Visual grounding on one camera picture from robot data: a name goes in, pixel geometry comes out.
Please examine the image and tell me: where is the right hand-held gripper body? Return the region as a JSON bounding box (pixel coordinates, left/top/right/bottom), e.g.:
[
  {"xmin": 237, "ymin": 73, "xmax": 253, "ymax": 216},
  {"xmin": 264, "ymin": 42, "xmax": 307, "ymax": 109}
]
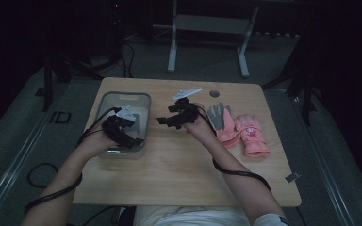
[{"xmin": 173, "ymin": 87, "xmax": 203, "ymax": 125}]

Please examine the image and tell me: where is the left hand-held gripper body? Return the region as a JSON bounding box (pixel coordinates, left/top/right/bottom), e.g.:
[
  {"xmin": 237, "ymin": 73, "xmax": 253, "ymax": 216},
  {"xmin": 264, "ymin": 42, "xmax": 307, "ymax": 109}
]
[{"xmin": 101, "ymin": 105, "xmax": 137, "ymax": 142}]

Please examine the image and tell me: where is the grey plastic bin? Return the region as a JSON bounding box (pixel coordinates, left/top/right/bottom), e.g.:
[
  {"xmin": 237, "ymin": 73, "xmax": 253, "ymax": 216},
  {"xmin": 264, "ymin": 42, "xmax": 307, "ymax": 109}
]
[{"xmin": 88, "ymin": 90, "xmax": 152, "ymax": 159}]

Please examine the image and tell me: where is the person's right hand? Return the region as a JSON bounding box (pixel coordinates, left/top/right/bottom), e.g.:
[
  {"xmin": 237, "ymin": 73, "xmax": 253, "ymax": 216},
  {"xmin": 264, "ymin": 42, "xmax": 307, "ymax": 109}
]
[{"xmin": 182, "ymin": 103, "xmax": 217, "ymax": 149}]

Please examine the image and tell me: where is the person's left hand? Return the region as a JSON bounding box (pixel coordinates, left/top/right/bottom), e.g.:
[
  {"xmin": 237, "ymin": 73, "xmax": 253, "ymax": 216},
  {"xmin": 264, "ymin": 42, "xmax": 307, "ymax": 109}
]
[{"xmin": 79, "ymin": 121, "xmax": 121, "ymax": 158}]

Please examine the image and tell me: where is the pink ski glove grey palm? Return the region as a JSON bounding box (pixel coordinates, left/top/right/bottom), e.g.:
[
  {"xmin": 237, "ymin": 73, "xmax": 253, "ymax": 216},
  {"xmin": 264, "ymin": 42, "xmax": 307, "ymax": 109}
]
[{"xmin": 206, "ymin": 102, "xmax": 240, "ymax": 149}]

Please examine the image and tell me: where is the pink ski glove with print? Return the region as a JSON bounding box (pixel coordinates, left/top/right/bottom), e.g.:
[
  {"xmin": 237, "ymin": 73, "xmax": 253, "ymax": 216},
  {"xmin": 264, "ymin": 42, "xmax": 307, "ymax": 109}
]
[{"xmin": 234, "ymin": 113, "xmax": 272, "ymax": 158}]

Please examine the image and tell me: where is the black metal stand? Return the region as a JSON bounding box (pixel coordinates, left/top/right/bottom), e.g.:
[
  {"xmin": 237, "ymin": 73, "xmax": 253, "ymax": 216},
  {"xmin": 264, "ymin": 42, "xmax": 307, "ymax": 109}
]
[
  {"xmin": 262, "ymin": 27, "xmax": 320, "ymax": 126},
  {"xmin": 34, "ymin": 46, "xmax": 74, "ymax": 112}
]

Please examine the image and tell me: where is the person's white clothing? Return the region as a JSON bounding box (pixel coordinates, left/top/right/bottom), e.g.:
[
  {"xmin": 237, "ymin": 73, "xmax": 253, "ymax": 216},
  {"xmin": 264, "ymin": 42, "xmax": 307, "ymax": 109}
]
[{"xmin": 135, "ymin": 205, "xmax": 292, "ymax": 226}]

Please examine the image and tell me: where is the grey tape tag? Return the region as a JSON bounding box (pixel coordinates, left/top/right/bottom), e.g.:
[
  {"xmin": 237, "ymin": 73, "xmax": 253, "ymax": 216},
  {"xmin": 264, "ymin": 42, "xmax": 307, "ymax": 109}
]
[{"xmin": 285, "ymin": 171, "xmax": 302, "ymax": 184}]

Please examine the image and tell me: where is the black floor cable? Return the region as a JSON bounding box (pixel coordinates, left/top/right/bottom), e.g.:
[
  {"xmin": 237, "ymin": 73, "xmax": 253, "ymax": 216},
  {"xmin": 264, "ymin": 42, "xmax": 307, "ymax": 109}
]
[
  {"xmin": 27, "ymin": 162, "xmax": 59, "ymax": 190},
  {"xmin": 84, "ymin": 205, "xmax": 121, "ymax": 226}
]

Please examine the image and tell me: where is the right hand-held gripper cable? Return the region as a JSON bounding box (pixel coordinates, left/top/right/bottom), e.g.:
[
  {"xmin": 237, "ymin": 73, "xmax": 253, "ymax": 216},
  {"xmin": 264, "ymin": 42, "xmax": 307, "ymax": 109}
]
[{"xmin": 194, "ymin": 103, "xmax": 272, "ymax": 193}]

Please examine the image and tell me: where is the hand-held gripper cable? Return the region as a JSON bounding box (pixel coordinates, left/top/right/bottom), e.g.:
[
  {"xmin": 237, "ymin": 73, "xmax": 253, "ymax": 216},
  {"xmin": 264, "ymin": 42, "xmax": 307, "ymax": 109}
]
[
  {"xmin": 23, "ymin": 106, "xmax": 123, "ymax": 218},
  {"xmin": 194, "ymin": 103, "xmax": 272, "ymax": 193}
]

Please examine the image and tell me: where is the white metal desk frame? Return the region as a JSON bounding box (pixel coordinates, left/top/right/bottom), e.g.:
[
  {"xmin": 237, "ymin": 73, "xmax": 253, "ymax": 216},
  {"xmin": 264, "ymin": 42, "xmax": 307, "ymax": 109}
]
[{"xmin": 167, "ymin": 0, "xmax": 260, "ymax": 79}]

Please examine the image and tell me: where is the left hand-held gripper cable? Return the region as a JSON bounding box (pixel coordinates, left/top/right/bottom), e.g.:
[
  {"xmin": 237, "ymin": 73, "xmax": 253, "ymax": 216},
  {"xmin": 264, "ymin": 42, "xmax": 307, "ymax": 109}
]
[{"xmin": 23, "ymin": 106, "xmax": 123, "ymax": 218}]

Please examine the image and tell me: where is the metal floor rail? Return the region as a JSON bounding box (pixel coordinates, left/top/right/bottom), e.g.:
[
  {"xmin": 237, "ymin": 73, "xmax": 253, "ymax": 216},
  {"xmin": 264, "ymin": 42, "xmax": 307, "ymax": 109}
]
[
  {"xmin": 0, "ymin": 90, "xmax": 69, "ymax": 220},
  {"xmin": 287, "ymin": 90, "xmax": 356, "ymax": 226}
]

